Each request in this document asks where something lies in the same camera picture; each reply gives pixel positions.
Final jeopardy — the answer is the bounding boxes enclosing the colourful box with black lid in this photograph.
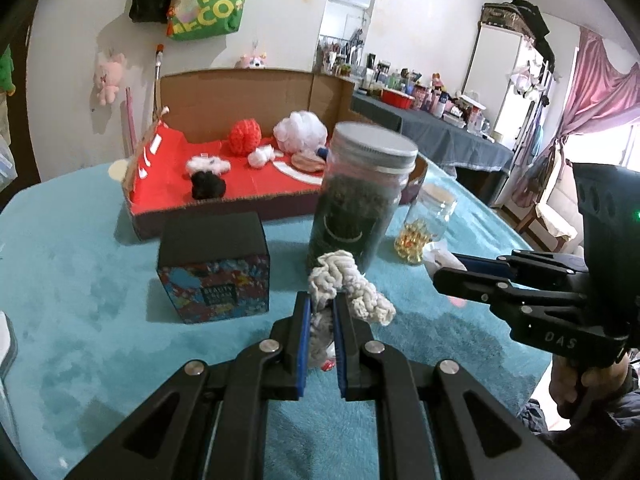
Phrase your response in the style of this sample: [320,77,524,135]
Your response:
[156,211,272,326]

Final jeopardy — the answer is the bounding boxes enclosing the dark bag on cabinet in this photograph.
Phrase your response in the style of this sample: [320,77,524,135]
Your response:
[480,0,551,61]

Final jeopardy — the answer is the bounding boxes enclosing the white fluffy hair tie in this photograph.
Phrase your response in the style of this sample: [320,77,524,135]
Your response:
[186,156,232,175]

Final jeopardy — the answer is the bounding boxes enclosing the green tote bag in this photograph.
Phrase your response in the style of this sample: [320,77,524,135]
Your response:
[166,0,251,42]

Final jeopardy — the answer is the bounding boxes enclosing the pink round pad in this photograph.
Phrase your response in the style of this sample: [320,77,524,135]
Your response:
[291,152,326,172]

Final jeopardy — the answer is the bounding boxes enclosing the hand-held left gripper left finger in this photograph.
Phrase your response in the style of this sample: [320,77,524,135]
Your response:
[65,291,312,480]

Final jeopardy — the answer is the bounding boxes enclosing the white knitted rope toy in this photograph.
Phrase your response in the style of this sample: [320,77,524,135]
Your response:
[306,250,397,371]

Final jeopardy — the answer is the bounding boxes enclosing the red mesh ball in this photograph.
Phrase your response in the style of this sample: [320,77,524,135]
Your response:
[229,117,262,155]

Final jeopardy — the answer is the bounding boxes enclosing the white bath loofah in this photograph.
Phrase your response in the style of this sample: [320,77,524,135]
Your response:
[273,110,329,153]

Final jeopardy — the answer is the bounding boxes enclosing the brown door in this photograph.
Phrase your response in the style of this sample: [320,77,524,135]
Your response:
[0,10,41,196]

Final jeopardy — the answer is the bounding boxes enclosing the person's right hand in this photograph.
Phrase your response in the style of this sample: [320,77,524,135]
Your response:
[548,357,631,423]

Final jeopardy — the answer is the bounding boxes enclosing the pink plush toy on wall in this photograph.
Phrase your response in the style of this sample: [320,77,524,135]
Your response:
[95,51,126,106]

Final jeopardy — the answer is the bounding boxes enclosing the row of cosmetic bottles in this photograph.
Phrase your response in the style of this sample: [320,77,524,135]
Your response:
[320,42,501,136]

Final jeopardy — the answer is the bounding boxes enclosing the pink curtain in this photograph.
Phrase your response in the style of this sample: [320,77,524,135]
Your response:
[530,27,640,186]

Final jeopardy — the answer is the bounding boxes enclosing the wall mirror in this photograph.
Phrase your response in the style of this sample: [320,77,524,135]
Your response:
[315,0,383,76]

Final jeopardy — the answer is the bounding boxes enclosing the person's right forearm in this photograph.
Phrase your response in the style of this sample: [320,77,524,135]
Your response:
[517,355,640,466]

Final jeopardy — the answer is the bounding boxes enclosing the cardboard box with red inside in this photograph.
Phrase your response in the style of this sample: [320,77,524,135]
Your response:
[121,69,428,243]

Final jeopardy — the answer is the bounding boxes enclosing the white cotton ball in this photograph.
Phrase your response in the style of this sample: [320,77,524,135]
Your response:
[248,144,275,168]

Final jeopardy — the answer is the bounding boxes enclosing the white refrigerator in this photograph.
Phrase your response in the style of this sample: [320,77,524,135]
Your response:
[462,22,556,136]

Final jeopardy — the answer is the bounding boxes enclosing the pink plush toy with antlers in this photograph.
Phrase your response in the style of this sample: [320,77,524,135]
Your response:
[235,51,268,71]

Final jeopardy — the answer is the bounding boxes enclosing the small glass jar yellow capsules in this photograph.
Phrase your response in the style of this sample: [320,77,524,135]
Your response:
[394,182,458,266]

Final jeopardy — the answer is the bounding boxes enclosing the black pompom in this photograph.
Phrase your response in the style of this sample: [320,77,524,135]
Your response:
[191,171,226,200]

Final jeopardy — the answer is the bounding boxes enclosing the beige cushioned chair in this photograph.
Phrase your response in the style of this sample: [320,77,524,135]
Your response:
[520,195,581,251]

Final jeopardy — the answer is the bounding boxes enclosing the long brush handle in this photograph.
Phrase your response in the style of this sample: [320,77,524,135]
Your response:
[152,44,166,121]

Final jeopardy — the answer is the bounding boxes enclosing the pink stick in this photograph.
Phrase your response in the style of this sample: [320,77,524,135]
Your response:
[125,87,138,153]

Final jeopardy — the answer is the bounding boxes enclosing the large glass jar of tea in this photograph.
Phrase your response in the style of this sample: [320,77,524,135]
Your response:
[306,121,420,276]

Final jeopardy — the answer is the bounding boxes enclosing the table with grey cloth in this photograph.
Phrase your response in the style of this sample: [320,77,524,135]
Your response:
[350,92,516,201]

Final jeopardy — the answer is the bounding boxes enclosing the white tissue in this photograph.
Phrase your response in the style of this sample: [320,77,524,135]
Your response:
[422,241,468,281]

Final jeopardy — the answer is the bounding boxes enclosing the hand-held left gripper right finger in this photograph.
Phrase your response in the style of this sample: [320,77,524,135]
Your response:
[332,292,581,480]

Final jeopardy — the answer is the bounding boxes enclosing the red basin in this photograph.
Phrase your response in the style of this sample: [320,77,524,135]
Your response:
[381,88,416,110]

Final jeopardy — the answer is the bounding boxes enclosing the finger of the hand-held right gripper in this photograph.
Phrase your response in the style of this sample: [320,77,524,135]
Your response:
[432,265,587,312]
[452,249,589,282]

